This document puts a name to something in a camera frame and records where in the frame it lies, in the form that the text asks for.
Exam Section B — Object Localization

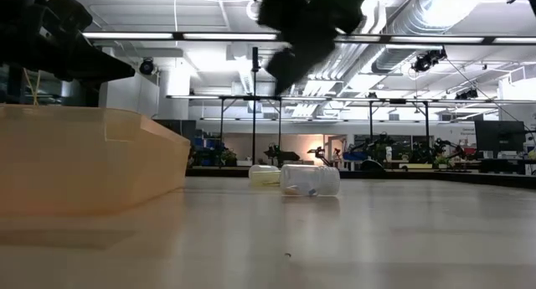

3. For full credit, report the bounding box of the black metal frame stand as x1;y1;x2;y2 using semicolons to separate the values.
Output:
166;45;283;166
366;97;431;150

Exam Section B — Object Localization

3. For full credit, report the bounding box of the long ceiling light bar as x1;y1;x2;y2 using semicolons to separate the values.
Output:
82;31;279;42

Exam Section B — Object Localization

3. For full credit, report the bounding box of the yellowish translucent pill bottle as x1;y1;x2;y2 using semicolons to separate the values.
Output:
248;163;282;188

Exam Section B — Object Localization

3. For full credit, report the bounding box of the silver ventilation duct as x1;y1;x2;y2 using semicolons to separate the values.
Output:
370;0;527;75

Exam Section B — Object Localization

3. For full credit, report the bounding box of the black camera on ceiling rig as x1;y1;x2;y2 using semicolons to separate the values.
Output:
411;48;448;74

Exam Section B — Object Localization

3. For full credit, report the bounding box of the clear pill bottle white cap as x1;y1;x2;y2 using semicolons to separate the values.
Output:
279;163;342;198

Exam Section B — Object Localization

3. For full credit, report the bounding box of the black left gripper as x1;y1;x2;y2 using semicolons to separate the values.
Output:
0;27;137;83

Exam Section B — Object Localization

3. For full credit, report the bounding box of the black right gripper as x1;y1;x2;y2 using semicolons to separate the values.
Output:
256;0;370;96

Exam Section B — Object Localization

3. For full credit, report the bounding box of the black computer monitor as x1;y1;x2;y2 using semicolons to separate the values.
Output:
473;120;527;155

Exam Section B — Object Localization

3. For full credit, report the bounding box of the orange translucent plastic basket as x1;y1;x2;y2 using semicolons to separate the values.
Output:
0;103;192;218

